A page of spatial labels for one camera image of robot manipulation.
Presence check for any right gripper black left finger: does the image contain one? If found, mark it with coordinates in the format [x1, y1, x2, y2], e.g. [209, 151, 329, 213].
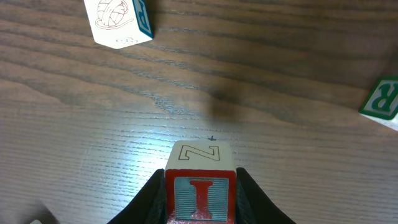
[108, 169, 167, 224]

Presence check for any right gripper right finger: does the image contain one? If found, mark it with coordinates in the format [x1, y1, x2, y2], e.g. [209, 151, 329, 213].
[235, 167, 295, 224]

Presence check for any red letter I block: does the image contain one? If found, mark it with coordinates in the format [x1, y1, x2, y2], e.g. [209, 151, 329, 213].
[164, 141, 237, 224]

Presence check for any green letter R block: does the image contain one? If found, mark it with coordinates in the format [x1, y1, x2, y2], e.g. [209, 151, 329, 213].
[358, 77, 397, 131]

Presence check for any white block centre top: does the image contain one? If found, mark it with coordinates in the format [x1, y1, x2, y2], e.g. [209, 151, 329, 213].
[84, 0, 154, 49]

